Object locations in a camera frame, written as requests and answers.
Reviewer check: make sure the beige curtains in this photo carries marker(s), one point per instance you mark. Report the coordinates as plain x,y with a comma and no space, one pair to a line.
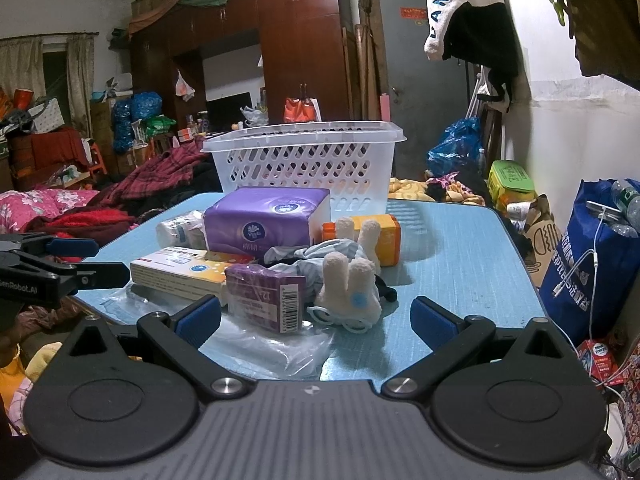
22,68

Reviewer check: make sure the purple tissue pack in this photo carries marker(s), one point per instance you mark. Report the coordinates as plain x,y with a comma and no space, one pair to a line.
250,221

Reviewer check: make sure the yellow patterned blanket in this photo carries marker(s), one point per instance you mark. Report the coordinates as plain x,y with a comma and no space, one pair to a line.
454,188

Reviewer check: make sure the white black hanging hoodie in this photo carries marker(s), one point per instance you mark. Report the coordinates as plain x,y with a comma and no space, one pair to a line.
480,32

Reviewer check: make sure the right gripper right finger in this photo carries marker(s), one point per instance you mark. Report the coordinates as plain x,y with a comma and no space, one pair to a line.
453,341

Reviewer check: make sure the grey metal door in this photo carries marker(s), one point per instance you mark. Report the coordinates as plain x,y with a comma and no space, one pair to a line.
425,96

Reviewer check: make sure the dark red wooden wardrobe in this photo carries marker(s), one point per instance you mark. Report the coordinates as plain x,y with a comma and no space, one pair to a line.
304,46

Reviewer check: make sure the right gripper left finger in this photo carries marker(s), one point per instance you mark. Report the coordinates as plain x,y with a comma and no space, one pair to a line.
174,342

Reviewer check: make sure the red milk carton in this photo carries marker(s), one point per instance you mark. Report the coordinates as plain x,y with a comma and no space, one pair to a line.
597,360

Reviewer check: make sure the light blue cloth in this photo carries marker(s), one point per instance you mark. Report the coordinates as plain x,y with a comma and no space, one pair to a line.
307,261

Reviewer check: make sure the orange white hanging bag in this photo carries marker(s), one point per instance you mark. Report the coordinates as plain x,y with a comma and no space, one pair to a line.
301,109

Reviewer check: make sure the brown paper bag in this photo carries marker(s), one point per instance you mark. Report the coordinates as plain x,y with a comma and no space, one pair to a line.
540,229

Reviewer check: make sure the orange yellow tissue pack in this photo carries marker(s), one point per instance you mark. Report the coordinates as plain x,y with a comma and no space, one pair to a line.
387,237

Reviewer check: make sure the pink floral bedding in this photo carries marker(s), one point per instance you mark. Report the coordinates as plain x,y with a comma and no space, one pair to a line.
18,208

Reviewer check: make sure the green yellow box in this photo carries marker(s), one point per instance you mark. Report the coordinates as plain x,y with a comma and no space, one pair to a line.
509,183

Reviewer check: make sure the clear plastic bag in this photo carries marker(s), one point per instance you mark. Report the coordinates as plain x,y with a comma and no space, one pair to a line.
244,348

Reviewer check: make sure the white orange box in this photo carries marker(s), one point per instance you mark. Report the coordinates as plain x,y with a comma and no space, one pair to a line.
185,272

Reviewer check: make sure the blue plastic bag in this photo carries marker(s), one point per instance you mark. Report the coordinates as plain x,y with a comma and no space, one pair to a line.
458,148

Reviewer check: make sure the small purple box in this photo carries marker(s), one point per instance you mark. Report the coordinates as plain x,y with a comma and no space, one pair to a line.
269,299

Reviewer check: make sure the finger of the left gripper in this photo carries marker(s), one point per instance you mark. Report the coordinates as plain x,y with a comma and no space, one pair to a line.
63,247
96,275

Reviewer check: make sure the blue shopping bag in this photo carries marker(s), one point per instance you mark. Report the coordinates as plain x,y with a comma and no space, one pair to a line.
592,270

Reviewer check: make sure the white plastic basket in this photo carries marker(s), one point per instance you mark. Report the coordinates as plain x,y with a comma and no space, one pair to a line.
353,160

